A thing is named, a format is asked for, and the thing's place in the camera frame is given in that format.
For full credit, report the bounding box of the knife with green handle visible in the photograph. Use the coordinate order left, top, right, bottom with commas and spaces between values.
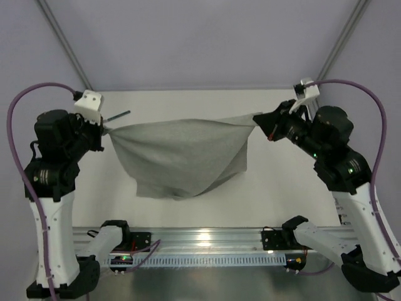
104, 110, 131, 123

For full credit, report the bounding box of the slotted grey cable duct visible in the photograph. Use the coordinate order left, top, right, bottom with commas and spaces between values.
108, 253, 288, 268

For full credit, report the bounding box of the aluminium front rail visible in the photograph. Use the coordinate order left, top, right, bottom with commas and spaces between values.
71, 227, 358, 255

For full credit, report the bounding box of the corner frame post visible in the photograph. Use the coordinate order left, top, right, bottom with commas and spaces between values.
34, 0, 93, 90
316, 0, 371, 80

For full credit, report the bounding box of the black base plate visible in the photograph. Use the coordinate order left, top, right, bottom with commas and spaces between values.
130, 231, 152, 252
261, 226, 301, 251

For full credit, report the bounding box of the grey cloth napkin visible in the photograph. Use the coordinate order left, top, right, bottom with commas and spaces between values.
107, 114, 256, 200

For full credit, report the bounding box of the right corner frame post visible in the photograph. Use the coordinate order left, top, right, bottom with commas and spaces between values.
316, 0, 371, 80

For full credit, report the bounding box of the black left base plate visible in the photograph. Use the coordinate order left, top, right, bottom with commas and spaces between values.
130, 231, 152, 252

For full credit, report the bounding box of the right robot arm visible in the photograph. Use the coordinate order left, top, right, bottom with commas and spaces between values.
253, 100, 400, 293

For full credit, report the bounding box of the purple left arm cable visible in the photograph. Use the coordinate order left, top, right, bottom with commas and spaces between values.
7, 82, 162, 298

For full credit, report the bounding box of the left corner frame post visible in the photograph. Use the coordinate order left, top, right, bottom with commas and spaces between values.
34, 0, 93, 90

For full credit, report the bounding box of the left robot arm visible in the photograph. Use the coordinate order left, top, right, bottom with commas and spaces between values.
24, 110, 130, 299

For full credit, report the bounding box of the controller board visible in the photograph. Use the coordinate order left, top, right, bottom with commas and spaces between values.
108, 255, 133, 275
284, 253, 307, 272

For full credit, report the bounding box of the right controller board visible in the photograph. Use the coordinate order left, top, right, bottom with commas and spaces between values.
284, 253, 307, 272

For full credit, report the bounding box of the left controller board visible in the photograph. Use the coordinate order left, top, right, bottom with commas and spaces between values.
108, 255, 133, 275

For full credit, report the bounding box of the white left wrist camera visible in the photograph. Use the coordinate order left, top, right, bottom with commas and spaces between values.
74, 90, 103, 124

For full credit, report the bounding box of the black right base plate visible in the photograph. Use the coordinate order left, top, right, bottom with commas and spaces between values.
261, 226, 301, 251

